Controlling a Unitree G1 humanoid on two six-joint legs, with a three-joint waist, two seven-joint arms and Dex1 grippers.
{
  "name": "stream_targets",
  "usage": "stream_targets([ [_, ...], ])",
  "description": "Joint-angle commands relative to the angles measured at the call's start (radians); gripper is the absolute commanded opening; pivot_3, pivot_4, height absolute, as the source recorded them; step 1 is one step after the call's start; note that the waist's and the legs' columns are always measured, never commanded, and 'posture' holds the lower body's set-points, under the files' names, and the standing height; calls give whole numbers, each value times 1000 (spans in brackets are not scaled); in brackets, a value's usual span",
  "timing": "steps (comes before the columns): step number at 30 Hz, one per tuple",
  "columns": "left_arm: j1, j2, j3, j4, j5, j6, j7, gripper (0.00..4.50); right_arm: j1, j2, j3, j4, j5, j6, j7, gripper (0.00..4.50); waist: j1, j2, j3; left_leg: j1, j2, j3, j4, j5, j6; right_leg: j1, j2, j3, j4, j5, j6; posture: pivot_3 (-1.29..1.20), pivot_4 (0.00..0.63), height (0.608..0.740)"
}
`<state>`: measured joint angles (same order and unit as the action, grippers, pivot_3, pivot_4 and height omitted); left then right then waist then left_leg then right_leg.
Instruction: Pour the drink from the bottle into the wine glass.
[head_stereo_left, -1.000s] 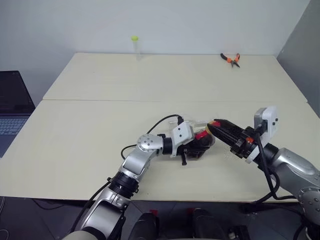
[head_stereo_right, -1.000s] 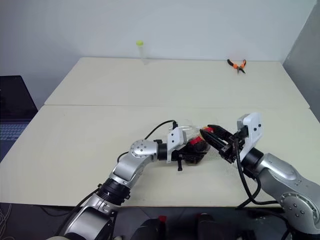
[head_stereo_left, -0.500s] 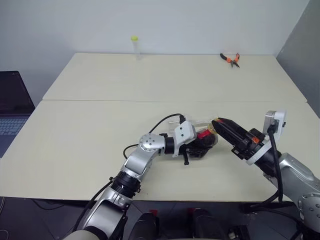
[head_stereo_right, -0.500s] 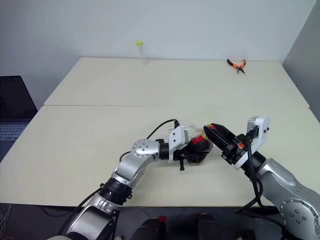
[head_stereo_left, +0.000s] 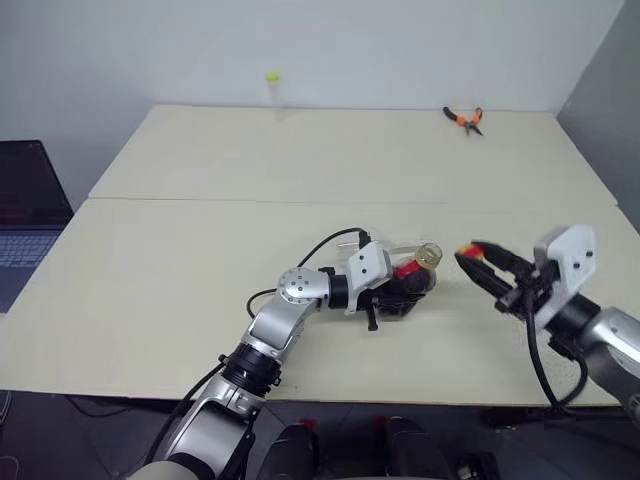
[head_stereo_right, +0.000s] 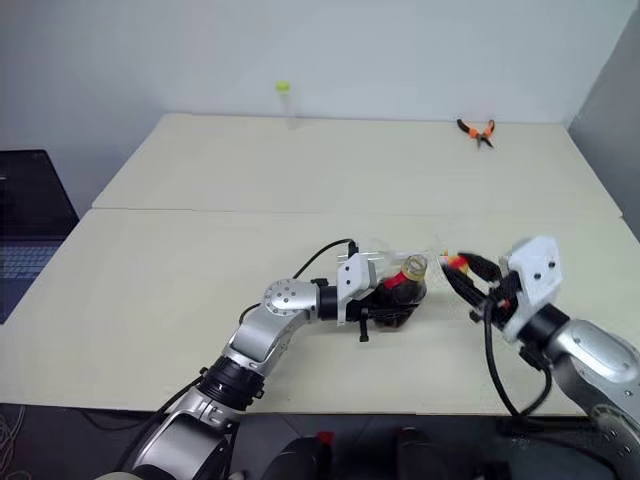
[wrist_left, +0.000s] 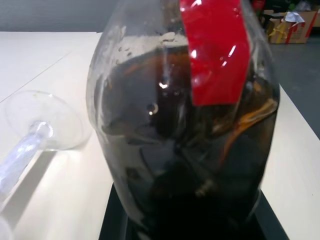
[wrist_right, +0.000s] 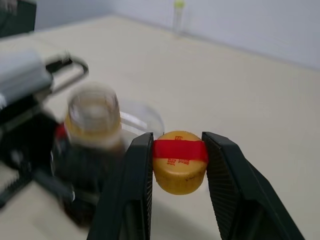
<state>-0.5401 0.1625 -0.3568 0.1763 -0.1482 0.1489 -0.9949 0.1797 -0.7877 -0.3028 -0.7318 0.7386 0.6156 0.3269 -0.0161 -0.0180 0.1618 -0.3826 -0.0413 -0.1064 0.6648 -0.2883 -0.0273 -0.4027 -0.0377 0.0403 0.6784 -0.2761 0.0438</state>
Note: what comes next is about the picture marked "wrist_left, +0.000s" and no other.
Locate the brown cardboard box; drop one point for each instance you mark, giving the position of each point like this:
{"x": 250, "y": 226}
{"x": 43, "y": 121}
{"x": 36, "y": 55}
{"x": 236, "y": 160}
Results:
{"x": 291, "y": 27}

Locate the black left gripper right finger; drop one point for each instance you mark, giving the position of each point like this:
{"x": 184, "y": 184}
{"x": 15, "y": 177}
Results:
{"x": 271, "y": 217}

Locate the clear bottle with red label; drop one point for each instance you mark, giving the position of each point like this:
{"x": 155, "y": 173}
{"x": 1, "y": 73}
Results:
{"x": 175, "y": 125}

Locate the clear wine glass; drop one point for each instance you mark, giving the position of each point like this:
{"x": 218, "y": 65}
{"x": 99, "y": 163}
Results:
{"x": 40, "y": 130}

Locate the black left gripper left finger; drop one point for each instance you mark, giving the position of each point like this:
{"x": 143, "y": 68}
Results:
{"x": 113, "y": 215}

